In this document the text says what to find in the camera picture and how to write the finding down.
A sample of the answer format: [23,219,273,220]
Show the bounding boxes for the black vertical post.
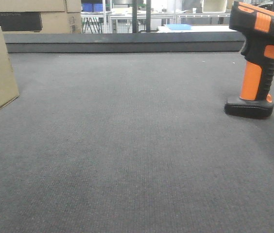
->
[132,0,137,33]
[146,0,151,33]

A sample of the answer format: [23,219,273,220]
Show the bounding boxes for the orange black barcode scanner gun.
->
[224,1,274,119]

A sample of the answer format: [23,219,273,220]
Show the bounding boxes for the blue storage bins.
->
[82,3,103,12]

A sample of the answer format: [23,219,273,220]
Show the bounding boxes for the white metal workbench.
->
[81,12,230,34]

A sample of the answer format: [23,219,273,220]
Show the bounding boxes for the blue plastic tray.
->
[164,24,192,31]

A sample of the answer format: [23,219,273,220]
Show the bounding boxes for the large stacked cardboard boxes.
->
[0,0,82,34]

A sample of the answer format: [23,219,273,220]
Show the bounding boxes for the black vertical post right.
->
[146,0,151,33]

